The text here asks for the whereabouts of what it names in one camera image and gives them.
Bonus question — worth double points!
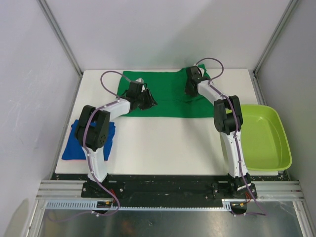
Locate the green t shirt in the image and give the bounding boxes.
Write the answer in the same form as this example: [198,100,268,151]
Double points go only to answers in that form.
[123,68,214,119]

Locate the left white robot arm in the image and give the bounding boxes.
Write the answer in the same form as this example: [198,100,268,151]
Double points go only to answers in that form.
[75,78,157,198]

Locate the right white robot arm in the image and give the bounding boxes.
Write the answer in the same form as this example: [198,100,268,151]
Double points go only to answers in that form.
[185,66,257,199]

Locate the folded blue t shirt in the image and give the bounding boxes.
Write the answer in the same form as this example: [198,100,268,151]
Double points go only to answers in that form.
[62,119,116,161]

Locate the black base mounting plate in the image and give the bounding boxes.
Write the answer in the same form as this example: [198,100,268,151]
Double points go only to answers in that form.
[81,174,257,199]

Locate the lime green plastic bin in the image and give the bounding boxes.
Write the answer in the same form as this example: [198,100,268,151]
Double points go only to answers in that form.
[241,104,292,172]

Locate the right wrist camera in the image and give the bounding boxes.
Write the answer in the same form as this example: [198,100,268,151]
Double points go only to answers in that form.
[194,64,206,77]

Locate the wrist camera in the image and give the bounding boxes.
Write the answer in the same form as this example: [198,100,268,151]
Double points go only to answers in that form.
[136,78,144,83]
[194,64,206,77]

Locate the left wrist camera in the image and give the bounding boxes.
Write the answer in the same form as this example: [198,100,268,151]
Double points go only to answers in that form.
[136,78,144,83]

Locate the right corner aluminium post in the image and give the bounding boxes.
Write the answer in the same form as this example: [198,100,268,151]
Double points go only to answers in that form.
[253,0,301,76]

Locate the corner aluminium post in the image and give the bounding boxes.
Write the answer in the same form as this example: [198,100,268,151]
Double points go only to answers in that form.
[37,0,83,76]
[253,0,301,76]

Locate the aluminium frame rail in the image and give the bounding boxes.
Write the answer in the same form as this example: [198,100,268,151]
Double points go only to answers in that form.
[37,180,305,201]

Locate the grey slotted cable duct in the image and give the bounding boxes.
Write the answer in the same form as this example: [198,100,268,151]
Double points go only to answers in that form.
[45,199,246,212]

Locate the left corner aluminium post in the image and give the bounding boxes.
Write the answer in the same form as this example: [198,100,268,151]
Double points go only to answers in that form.
[37,0,83,76]

